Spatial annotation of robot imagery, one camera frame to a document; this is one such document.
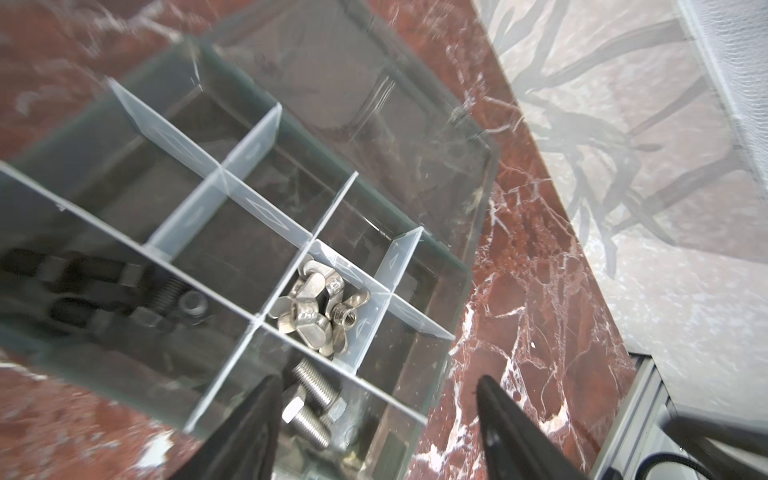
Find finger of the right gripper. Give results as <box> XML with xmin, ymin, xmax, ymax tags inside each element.
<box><xmin>662</xmin><ymin>415</ymin><xmax>767</xmax><ymax>479</ymax></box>

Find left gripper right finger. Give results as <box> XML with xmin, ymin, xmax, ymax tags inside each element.
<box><xmin>476</xmin><ymin>375</ymin><xmax>586</xmax><ymax>480</ymax></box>

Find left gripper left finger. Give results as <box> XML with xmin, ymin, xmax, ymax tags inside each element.
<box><xmin>171</xmin><ymin>375</ymin><xmax>283</xmax><ymax>479</ymax></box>

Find grey plastic organizer box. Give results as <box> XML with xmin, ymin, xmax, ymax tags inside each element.
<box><xmin>1</xmin><ymin>1</ymin><xmax>499</xmax><ymax>479</ymax></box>

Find wing nuts in box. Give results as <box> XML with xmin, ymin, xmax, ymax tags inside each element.
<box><xmin>267</xmin><ymin>255</ymin><xmax>372</xmax><ymax>358</ymax></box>

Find black screws in box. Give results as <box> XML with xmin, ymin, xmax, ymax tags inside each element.
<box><xmin>1</xmin><ymin>248</ymin><xmax>213</xmax><ymax>337</ymax></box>

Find silver hex bolt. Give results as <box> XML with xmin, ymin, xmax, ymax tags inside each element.
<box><xmin>292</xmin><ymin>358</ymin><xmax>347</xmax><ymax>426</ymax></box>
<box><xmin>281</xmin><ymin>397</ymin><xmax>331</xmax><ymax>450</ymax></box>

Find white wire mesh basket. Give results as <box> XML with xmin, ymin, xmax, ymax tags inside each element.
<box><xmin>677</xmin><ymin>0</ymin><xmax>767</xmax><ymax>199</ymax></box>

